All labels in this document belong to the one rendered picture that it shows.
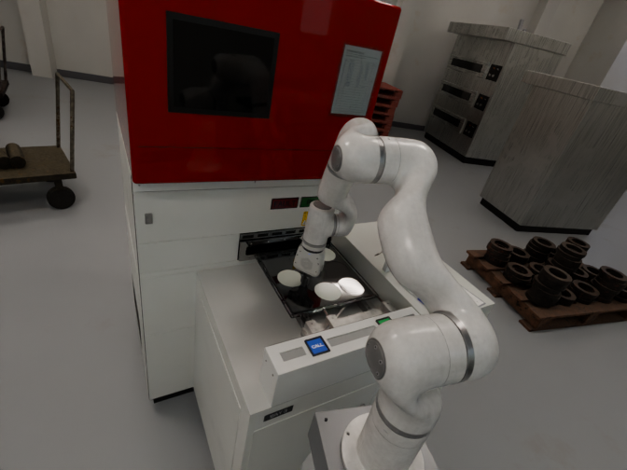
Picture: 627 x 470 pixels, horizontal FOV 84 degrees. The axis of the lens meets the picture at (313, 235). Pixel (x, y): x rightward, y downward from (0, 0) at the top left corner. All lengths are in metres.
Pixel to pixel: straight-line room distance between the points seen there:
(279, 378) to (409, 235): 0.52
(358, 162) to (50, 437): 1.79
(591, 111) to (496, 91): 2.69
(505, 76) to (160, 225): 6.59
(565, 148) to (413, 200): 4.16
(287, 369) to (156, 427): 1.13
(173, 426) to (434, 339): 1.57
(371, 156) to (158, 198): 0.77
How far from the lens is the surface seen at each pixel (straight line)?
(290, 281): 1.31
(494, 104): 7.29
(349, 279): 1.40
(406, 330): 0.59
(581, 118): 4.77
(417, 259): 0.65
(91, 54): 8.13
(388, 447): 0.81
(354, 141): 0.71
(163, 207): 1.26
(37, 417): 2.16
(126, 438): 1.99
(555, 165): 4.83
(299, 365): 0.98
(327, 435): 0.94
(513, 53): 7.23
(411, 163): 0.75
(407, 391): 0.61
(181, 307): 1.55
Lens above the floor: 1.73
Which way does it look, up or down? 31 degrees down
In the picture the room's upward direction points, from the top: 13 degrees clockwise
